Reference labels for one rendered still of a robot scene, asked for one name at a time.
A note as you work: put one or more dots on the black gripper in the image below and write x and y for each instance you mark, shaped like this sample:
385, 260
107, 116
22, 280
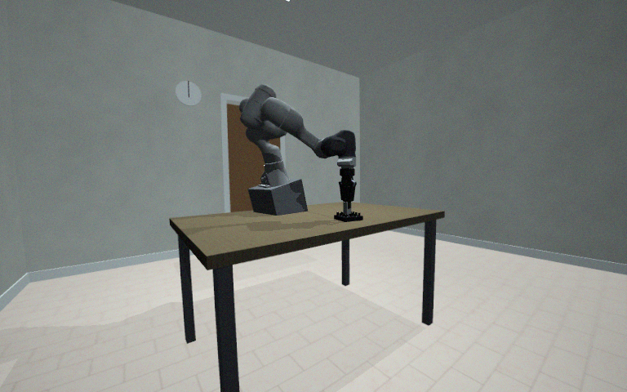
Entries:
347, 188

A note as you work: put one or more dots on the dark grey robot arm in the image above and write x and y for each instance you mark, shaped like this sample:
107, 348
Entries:
263, 105

